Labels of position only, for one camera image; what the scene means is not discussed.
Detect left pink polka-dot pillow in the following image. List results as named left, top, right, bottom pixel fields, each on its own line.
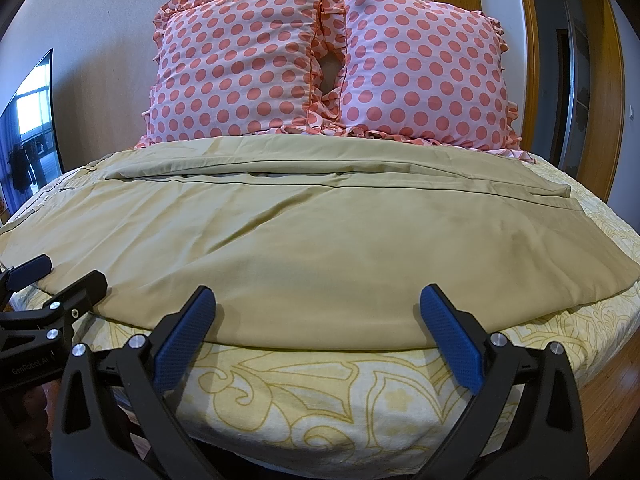
left=137, top=0, right=332, bottom=148

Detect beige khaki pants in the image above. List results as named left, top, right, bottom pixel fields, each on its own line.
left=1, top=134, right=639, bottom=351

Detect right pink polka-dot pillow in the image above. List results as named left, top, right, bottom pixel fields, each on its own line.
left=320, top=0, right=530, bottom=160

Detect black flat television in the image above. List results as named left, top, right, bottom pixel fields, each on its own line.
left=0, top=50, right=63, bottom=214

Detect yellow patterned bed sheet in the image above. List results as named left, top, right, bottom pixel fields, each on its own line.
left=0, top=152, right=640, bottom=476

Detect pink polka-dot pillow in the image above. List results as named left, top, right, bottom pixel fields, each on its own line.
left=320, top=0, right=530, bottom=160
left=137, top=0, right=332, bottom=148

